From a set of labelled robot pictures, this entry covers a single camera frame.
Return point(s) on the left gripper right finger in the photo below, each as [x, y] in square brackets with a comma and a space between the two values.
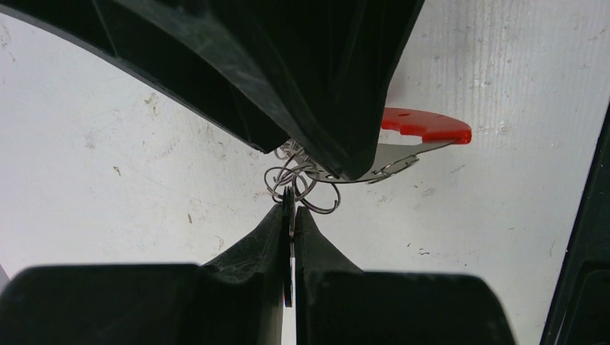
[339, 303]

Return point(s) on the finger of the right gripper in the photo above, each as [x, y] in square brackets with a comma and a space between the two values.
[133, 44]
[319, 69]

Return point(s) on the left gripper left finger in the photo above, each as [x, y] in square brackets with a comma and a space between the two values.
[236, 298]

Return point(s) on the silver wire keyrings bunch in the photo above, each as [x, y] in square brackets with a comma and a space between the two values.
[297, 171]

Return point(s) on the red handled key tool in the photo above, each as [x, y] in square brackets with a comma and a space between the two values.
[421, 132]

